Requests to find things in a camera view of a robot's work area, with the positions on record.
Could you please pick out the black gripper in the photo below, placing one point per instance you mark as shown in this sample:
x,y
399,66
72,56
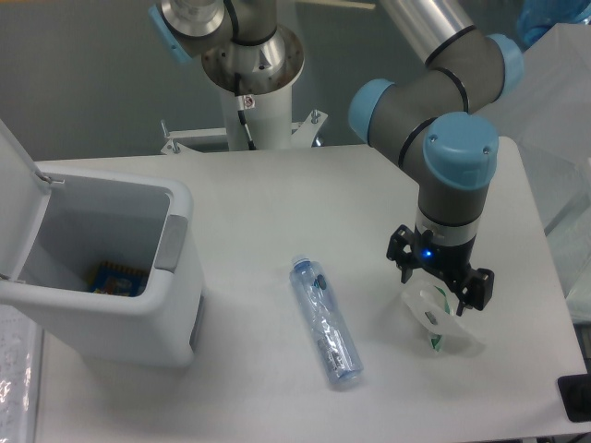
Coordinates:
x,y
443,252

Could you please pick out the white green wrapper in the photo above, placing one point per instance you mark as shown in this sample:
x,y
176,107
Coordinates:
x,y
445,332

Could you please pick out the clear plastic water bottle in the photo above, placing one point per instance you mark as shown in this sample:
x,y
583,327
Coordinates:
x,y
328,331

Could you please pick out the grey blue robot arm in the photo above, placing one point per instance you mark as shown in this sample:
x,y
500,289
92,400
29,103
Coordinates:
x,y
430,128

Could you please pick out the white trash can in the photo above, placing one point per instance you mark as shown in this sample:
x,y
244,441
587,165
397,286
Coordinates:
x,y
58,223

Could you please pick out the black device at edge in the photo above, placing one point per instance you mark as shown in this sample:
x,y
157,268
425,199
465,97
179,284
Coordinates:
x,y
575,395

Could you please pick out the blue yellow snack packet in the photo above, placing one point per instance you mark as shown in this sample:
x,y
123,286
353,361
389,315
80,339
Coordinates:
x,y
115,279

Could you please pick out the paper sheet in sleeve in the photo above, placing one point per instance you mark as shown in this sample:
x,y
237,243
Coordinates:
x,y
21,367

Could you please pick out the white metal base frame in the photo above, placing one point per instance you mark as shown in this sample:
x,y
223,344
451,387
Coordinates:
x,y
305,134

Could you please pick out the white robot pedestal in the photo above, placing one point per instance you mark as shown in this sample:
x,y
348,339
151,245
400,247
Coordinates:
x,y
252,119

